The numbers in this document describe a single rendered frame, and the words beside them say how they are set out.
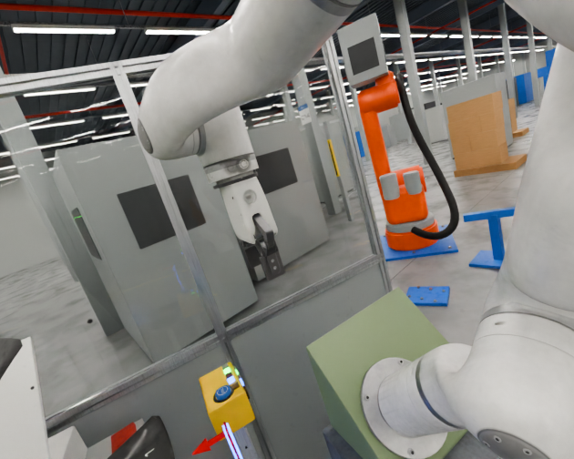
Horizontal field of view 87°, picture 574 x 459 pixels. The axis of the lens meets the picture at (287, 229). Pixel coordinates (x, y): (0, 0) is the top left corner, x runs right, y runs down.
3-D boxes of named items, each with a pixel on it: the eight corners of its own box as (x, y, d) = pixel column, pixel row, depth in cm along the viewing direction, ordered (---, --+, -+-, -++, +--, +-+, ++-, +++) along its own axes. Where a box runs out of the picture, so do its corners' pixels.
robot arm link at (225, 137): (212, 163, 42) (263, 149, 47) (177, 63, 39) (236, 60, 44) (189, 172, 49) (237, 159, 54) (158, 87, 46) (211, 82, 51)
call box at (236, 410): (210, 406, 90) (198, 377, 87) (241, 388, 93) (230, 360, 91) (221, 446, 75) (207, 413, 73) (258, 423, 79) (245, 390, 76)
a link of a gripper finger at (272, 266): (279, 236, 45) (292, 276, 46) (271, 234, 48) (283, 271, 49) (260, 244, 44) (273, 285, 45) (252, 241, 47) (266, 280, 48)
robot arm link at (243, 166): (261, 149, 46) (268, 168, 46) (245, 157, 54) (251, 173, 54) (209, 165, 43) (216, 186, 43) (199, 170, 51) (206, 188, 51)
